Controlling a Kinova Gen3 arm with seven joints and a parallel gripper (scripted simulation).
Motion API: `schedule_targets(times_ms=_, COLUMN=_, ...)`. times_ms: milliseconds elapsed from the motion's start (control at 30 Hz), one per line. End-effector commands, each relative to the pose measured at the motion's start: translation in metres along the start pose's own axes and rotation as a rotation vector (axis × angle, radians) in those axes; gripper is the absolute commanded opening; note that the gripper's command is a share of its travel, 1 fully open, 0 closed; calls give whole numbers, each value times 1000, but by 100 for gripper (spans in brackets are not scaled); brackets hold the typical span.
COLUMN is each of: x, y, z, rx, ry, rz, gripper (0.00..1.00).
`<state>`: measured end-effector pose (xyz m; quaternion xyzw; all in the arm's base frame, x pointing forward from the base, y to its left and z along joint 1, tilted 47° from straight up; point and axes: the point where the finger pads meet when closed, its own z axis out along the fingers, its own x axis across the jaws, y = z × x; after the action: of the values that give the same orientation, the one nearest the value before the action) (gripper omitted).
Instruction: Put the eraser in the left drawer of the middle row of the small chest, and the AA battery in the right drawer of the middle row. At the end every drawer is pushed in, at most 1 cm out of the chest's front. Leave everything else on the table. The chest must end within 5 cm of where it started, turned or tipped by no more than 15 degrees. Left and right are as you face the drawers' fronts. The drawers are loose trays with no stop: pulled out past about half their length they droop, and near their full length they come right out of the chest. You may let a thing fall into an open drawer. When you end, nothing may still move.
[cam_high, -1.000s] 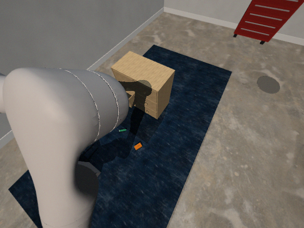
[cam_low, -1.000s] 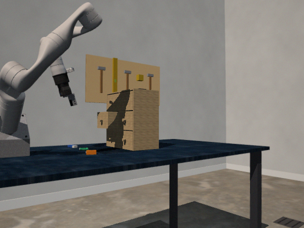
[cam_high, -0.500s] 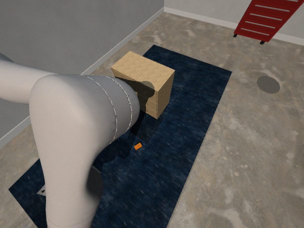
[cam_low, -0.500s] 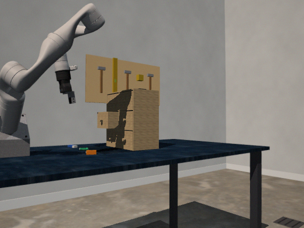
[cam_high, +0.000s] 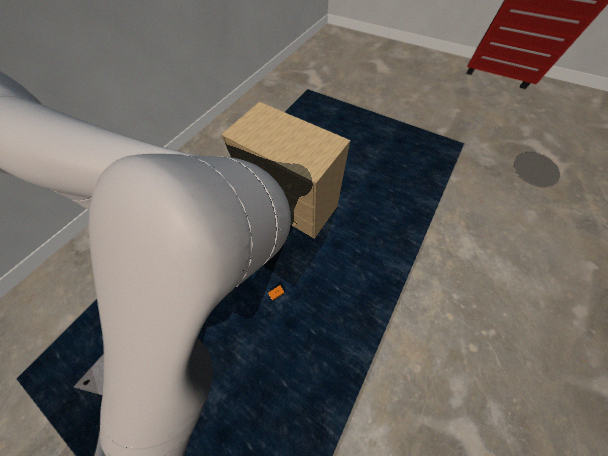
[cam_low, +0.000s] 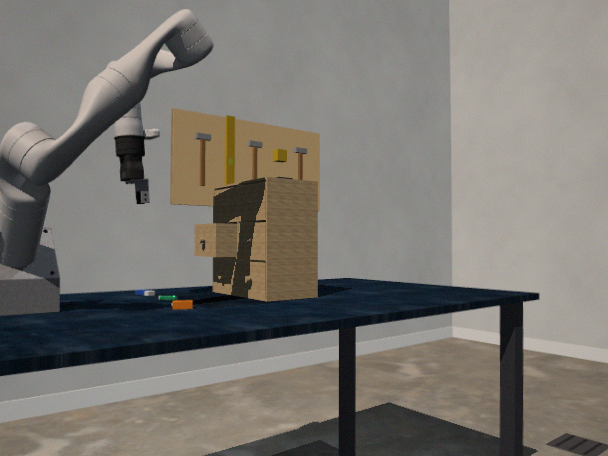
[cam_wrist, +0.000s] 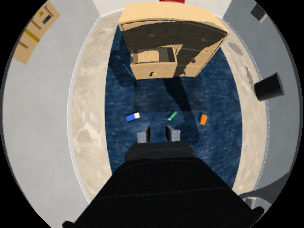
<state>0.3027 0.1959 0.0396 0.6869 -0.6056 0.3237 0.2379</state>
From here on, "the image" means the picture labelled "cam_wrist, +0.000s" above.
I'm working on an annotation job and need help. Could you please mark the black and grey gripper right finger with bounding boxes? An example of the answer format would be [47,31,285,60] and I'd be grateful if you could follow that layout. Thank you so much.
[165,125,180,142]

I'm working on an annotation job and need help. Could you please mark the small wooden chest of drawers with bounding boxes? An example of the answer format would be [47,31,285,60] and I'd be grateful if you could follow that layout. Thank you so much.
[118,2,230,77]

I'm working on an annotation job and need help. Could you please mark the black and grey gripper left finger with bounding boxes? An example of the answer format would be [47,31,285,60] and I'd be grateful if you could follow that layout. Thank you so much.
[137,126,150,143]

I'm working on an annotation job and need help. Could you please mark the orange rectangular block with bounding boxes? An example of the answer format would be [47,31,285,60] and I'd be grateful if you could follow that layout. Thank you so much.
[199,114,207,125]

